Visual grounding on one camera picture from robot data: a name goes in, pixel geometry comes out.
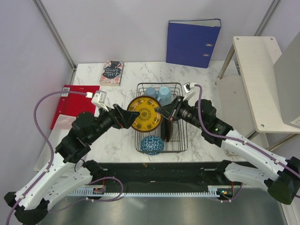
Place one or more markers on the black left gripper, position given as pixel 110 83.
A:
pixel 123 118

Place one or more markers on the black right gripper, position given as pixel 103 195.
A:
pixel 171 111

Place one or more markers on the dark red floral plate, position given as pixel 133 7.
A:
pixel 169 130

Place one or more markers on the black wire dish rack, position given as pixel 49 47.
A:
pixel 179 139

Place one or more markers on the yellow patterned plate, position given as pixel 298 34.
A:
pixel 149 119

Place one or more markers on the blue tumbler cup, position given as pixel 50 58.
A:
pixel 151 92

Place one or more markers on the black plate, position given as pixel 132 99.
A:
pixel 163 130

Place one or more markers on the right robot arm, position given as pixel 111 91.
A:
pixel 277 175

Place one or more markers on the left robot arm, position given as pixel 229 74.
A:
pixel 33 202

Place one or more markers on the blue patterned bowl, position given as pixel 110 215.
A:
pixel 152 145

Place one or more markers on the paperback book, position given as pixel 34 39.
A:
pixel 112 73

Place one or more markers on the red folder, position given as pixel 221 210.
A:
pixel 74 104

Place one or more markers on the white wooden shelf unit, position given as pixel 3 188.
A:
pixel 248 93

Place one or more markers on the light blue handled mug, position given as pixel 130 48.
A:
pixel 164 96

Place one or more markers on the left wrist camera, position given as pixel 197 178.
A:
pixel 99 99

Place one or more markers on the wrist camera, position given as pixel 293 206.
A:
pixel 99 99
pixel 189 89

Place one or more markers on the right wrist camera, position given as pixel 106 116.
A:
pixel 189 89

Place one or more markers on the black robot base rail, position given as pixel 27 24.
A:
pixel 160 177

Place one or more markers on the blue ring binder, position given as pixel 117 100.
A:
pixel 191 42

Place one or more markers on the white cable duct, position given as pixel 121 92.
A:
pixel 92 192

